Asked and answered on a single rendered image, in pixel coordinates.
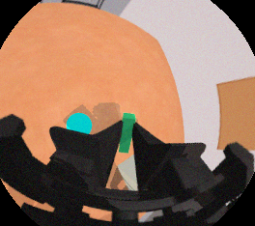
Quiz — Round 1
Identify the cyan circle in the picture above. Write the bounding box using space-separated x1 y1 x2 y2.
66 113 93 133

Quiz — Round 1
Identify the green rectangular block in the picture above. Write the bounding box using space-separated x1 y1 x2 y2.
118 113 136 153

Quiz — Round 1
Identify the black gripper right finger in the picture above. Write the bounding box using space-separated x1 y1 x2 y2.
131 123 206 191

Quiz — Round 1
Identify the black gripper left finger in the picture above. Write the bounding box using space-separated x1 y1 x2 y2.
49 120 124 187

